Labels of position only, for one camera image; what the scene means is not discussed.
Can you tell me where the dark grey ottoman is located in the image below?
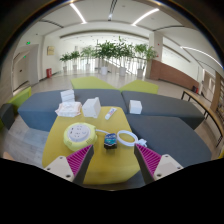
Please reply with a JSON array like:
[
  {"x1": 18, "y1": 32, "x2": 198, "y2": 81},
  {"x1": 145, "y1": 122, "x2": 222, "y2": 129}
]
[{"x1": 0, "y1": 102, "x2": 16, "y2": 130}]

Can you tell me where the small white cube box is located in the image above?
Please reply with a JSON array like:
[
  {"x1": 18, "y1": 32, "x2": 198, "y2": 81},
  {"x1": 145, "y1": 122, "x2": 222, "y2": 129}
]
[{"x1": 128, "y1": 99, "x2": 143, "y2": 115}]

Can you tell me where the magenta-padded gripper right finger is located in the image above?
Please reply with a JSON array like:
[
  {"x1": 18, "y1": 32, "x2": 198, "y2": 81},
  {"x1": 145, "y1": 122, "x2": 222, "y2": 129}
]
[{"x1": 133, "y1": 143, "x2": 185, "y2": 186}]

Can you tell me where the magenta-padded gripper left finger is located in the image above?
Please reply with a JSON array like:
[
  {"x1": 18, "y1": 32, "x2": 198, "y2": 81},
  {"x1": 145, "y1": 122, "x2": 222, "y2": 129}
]
[{"x1": 43, "y1": 144, "x2": 95, "y2": 186}]

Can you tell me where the lime green bench seat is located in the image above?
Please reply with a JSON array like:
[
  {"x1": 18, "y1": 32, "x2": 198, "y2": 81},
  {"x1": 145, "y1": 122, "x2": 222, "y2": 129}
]
[
  {"x1": 70, "y1": 76, "x2": 121, "y2": 91},
  {"x1": 119, "y1": 79, "x2": 160, "y2": 95}
]

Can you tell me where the lime green sofa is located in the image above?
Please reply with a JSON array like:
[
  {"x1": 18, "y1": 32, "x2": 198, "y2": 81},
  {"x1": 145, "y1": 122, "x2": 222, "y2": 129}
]
[{"x1": 0, "y1": 86, "x2": 33, "y2": 131}]

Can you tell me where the wooden bench with black frame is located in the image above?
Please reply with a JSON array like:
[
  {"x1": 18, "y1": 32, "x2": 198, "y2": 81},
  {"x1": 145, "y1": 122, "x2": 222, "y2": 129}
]
[{"x1": 180, "y1": 89, "x2": 224, "y2": 148}]

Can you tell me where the group of ceiling light strips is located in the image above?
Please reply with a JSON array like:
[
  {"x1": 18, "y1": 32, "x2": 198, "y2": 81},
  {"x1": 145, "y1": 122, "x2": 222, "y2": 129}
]
[{"x1": 69, "y1": 2, "x2": 223, "y2": 69}]

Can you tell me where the white coiled cable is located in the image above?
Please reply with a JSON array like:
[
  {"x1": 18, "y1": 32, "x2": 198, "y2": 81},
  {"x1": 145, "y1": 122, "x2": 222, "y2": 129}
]
[{"x1": 94, "y1": 128, "x2": 148, "y2": 148}]

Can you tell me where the long grey bench seat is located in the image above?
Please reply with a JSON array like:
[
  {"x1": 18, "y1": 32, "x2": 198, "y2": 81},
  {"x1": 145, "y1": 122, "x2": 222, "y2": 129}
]
[{"x1": 17, "y1": 88, "x2": 128, "y2": 133}]

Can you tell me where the white wet wipes pack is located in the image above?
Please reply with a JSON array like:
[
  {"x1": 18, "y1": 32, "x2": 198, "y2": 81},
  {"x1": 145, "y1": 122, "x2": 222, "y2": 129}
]
[{"x1": 54, "y1": 101, "x2": 83, "y2": 118}]

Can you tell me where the group of potted green plants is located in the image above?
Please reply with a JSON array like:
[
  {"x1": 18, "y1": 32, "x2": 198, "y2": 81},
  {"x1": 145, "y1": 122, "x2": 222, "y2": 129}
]
[{"x1": 59, "y1": 36, "x2": 158, "y2": 79}]

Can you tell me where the white cardboard box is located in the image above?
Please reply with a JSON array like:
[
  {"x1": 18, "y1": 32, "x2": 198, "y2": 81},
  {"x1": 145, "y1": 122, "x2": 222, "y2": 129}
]
[{"x1": 81, "y1": 96, "x2": 102, "y2": 119}]

